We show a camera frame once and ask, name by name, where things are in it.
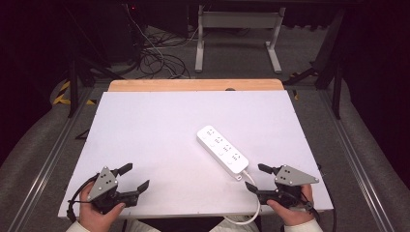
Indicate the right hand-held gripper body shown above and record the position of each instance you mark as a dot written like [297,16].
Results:
[291,177]

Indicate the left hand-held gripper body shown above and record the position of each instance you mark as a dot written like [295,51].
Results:
[102,184]

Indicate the person's left hand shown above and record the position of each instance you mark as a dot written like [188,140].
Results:
[93,216]

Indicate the person's right hand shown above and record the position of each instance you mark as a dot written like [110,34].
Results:
[291,214]

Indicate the white power strip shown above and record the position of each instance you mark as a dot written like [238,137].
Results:
[221,150]

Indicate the yellow black hazard tape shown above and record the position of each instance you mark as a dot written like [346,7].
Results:
[64,95]

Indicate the black metal stand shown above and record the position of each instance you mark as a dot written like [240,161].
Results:
[335,71]
[74,77]

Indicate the aluminium floor rail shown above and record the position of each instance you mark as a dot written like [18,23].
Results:
[48,164]
[354,161]

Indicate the white metal table frame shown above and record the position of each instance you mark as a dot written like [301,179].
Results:
[238,20]

